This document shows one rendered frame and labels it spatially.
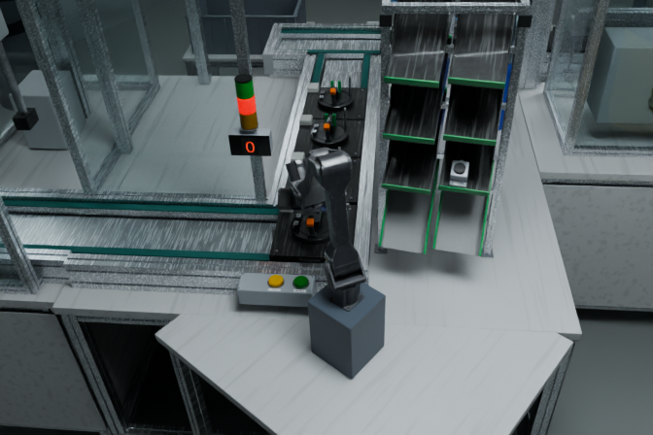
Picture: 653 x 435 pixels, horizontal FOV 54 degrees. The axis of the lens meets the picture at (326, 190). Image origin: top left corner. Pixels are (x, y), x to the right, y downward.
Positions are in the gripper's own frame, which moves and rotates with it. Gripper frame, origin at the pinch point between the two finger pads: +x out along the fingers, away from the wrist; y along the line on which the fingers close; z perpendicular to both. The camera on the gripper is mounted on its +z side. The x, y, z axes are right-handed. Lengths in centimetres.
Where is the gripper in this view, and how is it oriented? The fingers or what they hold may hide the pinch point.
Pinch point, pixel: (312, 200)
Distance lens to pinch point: 188.9
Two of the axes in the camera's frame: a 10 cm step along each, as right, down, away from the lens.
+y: -9.9, -0.3, 1.0
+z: 0.3, -10.0, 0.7
